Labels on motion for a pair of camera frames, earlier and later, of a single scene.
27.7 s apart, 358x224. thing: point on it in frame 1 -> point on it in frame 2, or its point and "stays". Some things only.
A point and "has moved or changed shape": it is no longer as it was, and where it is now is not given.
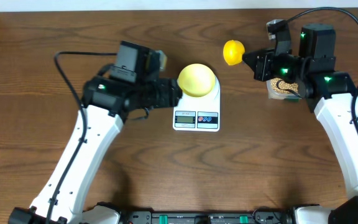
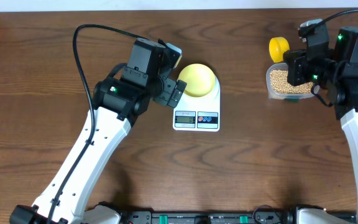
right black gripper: [261, 71] -> [295, 63]
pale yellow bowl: [196, 80] stays
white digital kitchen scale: [201, 114] stays
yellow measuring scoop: [233, 51] has moved or changed shape
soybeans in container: [284, 87] stays
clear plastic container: [278, 89] stays
